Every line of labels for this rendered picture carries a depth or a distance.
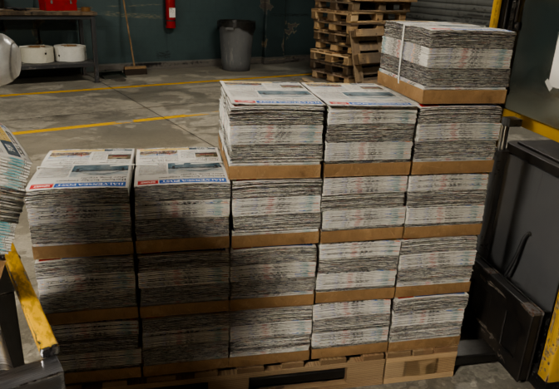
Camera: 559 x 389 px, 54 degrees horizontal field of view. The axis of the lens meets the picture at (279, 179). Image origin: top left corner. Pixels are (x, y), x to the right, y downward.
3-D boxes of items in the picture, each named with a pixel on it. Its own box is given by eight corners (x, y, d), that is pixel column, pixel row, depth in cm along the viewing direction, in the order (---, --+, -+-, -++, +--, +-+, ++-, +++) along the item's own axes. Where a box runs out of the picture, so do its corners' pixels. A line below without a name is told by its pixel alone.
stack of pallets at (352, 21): (365, 71, 917) (373, -12, 872) (409, 81, 848) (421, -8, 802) (304, 76, 839) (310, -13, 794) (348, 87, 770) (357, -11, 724)
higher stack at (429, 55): (349, 324, 240) (381, 18, 195) (413, 318, 246) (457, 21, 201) (382, 385, 204) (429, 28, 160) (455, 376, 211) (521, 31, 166)
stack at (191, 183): (70, 348, 216) (47, 147, 187) (350, 324, 240) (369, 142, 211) (51, 422, 181) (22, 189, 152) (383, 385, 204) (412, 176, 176)
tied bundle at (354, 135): (294, 144, 205) (298, 82, 197) (368, 142, 211) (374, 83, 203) (322, 179, 170) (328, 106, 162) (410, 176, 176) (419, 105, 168)
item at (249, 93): (220, 82, 191) (220, 79, 191) (299, 83, 197) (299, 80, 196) (230, 106, 158) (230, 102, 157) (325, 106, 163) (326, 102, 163)
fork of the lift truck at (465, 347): (230, 371, 203) (230, 361, 202) (485, 346, 225) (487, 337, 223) (234, 391, 194) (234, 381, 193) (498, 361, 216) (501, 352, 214)
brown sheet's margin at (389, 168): (295, 142, 205) (296, 131, 203) (368, 141, 210) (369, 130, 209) (324, 177, 170) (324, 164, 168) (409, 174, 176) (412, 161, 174)
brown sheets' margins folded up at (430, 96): (353, 296, 235) (376, 69, 201) (416, 291, 240) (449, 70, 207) (387, 353, 199) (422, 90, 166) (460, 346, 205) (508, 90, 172)
